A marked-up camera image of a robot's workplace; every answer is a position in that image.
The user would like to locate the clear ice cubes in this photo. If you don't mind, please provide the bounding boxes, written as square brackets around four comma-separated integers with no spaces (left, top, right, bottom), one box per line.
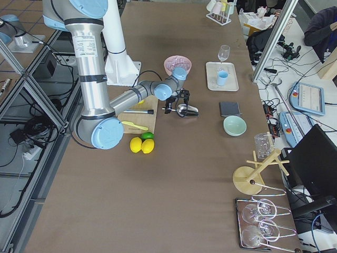
[164,56,191,71]

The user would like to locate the yellow plastic knife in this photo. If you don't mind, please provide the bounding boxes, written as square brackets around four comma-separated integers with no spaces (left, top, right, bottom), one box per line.
[121,121,148,131]

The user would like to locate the pink bowl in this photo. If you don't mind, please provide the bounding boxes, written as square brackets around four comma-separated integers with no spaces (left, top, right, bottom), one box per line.
[164,55,192,76]

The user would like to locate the silver black muddler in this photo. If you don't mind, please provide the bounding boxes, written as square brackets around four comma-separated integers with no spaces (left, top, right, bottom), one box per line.
[123,109,154,115]

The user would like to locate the dark grey folded cloth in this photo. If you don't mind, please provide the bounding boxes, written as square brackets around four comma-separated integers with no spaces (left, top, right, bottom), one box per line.
[219,102,241,118]

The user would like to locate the white wire cup rack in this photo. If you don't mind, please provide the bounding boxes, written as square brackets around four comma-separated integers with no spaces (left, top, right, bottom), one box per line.
[206,0,236,26]

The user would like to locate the teach pendant tablet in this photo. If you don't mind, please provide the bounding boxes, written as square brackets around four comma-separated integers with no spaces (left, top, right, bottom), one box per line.
[289,82,325,116]

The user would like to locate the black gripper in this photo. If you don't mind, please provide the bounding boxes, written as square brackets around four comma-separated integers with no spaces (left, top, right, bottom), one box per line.
[162,89,190,114]

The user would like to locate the yellow lemon near edge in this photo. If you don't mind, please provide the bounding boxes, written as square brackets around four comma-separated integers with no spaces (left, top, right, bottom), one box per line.
[130,137,142,153]

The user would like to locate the bamboo cutting board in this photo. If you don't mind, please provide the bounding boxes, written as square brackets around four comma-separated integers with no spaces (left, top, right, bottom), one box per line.
[118,95,158,133]

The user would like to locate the cream serving tray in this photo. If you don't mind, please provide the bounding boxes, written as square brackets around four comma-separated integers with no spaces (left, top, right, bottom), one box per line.
[205,62,239,92]

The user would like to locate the mint green bowl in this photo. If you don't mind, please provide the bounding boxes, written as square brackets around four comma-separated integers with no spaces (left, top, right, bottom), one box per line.
[223,115,247,137]

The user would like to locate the silver metal ice scoop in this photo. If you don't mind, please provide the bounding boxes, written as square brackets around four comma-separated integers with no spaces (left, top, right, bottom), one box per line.
[176,104,199,118]

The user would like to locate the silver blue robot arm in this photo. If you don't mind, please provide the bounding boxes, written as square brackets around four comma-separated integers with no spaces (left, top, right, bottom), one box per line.
[43,1,187,149]

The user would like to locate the wooden cup tree stand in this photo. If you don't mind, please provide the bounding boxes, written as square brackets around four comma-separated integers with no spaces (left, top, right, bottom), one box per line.
[233,149,290,196]

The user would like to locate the clear wine glass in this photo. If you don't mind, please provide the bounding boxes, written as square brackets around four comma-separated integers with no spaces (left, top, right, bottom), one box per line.
[217,45,230,63]

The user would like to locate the light blue cup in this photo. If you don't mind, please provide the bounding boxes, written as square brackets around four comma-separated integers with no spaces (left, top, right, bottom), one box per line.
[216,70,229,86]

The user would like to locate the clear glass mug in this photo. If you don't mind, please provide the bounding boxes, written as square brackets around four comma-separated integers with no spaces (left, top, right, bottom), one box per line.
[254,133,272,159]

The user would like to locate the black monitor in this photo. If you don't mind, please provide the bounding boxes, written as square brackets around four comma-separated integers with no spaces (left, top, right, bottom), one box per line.
[289,124,336,222]

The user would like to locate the yellow lemon beside lime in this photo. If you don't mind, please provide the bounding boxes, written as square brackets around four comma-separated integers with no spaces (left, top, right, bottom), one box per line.
[141,139,155,154]

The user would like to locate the green lime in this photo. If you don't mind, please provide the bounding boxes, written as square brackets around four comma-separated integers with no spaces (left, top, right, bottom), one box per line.
[141,132,154,140]

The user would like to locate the seated person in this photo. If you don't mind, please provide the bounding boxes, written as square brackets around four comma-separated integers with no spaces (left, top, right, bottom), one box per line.
[304,6,336,63]

